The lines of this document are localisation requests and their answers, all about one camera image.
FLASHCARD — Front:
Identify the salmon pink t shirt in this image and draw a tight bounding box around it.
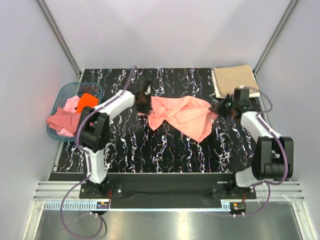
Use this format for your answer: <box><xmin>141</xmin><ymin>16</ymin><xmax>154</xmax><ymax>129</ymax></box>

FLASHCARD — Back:
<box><xmin>148</xmin><ymin>96</ymin><xmax>218</xmax><ymax>143</ymax></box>

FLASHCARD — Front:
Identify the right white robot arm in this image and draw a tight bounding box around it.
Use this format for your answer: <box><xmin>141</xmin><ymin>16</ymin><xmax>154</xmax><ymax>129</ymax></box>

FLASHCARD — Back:
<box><xmin>215</xmin><ymin>86</ymin><xmax>294</xmax><ymax>199</ymax></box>

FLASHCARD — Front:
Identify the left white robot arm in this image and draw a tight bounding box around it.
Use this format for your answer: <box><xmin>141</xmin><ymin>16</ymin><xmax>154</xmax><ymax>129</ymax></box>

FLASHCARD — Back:
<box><xmin>76</xmin><ymin>77</ymin><xmax>152</xmax><ymax>199</ymax></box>

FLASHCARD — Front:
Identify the folded beige t shirt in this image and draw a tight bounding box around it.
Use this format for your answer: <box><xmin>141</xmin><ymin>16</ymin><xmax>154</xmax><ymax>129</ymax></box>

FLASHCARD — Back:
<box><xmin>211</xmin><ymin>64</ymin><xmax>258</xmax><ymax>98</ymax></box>

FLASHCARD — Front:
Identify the orange t shirt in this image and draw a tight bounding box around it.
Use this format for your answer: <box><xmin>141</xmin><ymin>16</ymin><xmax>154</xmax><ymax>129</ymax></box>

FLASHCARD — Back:
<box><xmin>76</xmin><ymin>93</ymin><xmax>99</xmax><ymax>114</ymax></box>

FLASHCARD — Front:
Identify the light pink t shirt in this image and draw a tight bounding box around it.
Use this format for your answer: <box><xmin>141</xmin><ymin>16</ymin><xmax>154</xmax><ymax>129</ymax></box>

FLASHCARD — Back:
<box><xmin>56</xmin><ymin>95</ymin><xmax>80</xmax><ymax>137</ymax></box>

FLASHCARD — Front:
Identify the teal plastic laundry basket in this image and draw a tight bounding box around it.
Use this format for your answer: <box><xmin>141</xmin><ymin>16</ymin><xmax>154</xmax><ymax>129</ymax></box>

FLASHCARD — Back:
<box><xmin>46</xmin><ymin>82</ymin><xmax>103</xmax><ymax>142</ymax></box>

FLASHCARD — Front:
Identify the dusty rose t shirt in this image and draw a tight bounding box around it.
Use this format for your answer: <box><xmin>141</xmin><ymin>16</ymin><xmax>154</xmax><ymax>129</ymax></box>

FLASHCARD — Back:
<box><xmin>46</xmin><ymin>107</ymin><xmax>81</xmax><ymax>137</ymax></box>

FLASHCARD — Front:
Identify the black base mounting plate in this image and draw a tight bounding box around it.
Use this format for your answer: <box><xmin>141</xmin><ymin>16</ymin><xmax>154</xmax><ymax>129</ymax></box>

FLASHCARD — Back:
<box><xmin>79</xmin><ymin>173</ymin><xmax>257</xmax><ymax>212</ymax></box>

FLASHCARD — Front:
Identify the left aluminium corner post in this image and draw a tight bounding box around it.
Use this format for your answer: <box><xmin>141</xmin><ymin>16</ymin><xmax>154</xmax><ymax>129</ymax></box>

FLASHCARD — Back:
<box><xmin>35</xmin><ymin>0</ymin><xmax>83</xmax><ymax>79</ymax></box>

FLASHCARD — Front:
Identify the aluminium corner post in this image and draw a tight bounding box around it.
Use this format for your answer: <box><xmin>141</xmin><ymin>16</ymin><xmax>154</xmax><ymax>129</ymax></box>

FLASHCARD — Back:
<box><xmin>35</xmin><ymin>0</ymin><xmax>83</xmax><ymax>79</ymax></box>
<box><xmin>252</xmin><ymin>0</ymin><xmax>300</xmax><ymax>76</ymax></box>

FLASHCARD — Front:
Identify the right aluminium corner post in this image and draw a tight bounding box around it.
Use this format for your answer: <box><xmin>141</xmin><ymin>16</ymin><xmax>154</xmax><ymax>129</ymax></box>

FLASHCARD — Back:
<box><xmin>252</xmin><ymin>0</ymin><xmax>300</xmax><ymax>76</ymax></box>

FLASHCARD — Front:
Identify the aluminium frame rail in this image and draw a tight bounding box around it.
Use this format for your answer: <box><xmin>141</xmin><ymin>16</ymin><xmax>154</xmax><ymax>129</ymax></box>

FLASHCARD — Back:
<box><xmin>32</xmin><ymin>181</ymin><xmax>88</xmax><ymax>200</ymax></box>

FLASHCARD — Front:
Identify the slotted cable duct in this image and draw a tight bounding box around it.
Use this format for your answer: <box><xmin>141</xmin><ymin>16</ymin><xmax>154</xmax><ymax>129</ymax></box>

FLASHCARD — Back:
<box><xmin>44</xmin><ymin>201</ymin><xmax>98</xmax><ymax>211</ymax></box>

